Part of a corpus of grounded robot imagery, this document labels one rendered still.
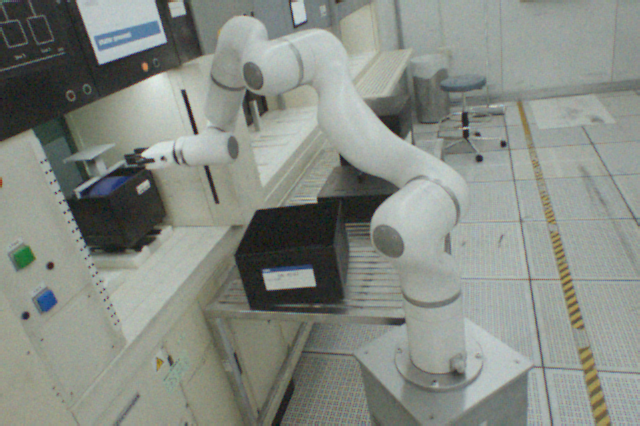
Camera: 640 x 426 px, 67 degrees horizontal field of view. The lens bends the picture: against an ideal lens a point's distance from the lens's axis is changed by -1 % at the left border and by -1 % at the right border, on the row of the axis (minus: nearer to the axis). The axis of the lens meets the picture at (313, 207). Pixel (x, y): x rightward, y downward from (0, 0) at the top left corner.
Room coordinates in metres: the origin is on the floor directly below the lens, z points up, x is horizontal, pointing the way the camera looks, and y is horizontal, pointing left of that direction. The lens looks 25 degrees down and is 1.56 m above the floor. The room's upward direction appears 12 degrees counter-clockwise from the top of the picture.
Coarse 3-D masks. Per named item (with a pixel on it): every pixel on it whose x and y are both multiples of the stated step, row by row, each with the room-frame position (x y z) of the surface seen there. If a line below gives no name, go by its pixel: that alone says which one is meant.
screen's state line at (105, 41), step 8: (144, 24) 1.35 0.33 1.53; (152, 24) 1.38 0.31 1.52; (112, 32) 1.23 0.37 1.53; (120, 32) 1.25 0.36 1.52; (128, 32) 1.28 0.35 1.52; (136, 32) 1.31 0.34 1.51; (144, 32) 1.34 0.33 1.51; (152, 32) 1.37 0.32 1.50; (160, 32) 1.40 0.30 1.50; (96, 40) 1.17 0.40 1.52; (104, 40) 1.20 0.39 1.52; (112, 40) 1.22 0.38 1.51; (120, 40) 1.25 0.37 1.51; (128, 40) 1.27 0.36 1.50; (136, 40) 1.30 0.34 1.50; (104, 48) 1.19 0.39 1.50
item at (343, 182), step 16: (336, 176) 1.72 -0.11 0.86; (352, 176) 1.68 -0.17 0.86; (368, 176) 1.65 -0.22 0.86; (320, 192) 1.60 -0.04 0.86; (336, 192) 1.57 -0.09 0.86; (352, 192) 1.54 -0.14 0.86; (368, 192) 1.52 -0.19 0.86; (384, 192) 1.49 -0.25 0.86; (352, 208) 1.52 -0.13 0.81; (368, 208) 1.50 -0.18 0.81
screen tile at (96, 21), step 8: (80, 0) 1.17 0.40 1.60; (112, 0) 1.26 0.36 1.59; (96, 8) 1.20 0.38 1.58; (104, 8) 1.23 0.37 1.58; (112, 8) 1.25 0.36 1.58; (88, 16) 1.17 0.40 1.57; (96, 16) 1.20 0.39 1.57; (104, 16) 1.22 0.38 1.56; (112, 16) 1.25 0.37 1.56; (120, 16) 1.27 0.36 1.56; (96, 24) 1.19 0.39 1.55; (104, 24) 1.21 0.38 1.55; (112, 24) 1.24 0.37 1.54
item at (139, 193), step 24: (96, 168) 1.41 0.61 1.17; (120, 168) 1.53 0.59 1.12; (144, 168) 1.49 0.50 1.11; (72, 192) 1.32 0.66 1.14; (120, 192) 1.35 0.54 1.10; (144, 192) 1.43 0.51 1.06; (96, 216) 1.32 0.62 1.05; (120, 216) 1.31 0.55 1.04; (144, 216) 1.40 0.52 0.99; (96, 240) 1.34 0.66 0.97; (120, 240) 1.30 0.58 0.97
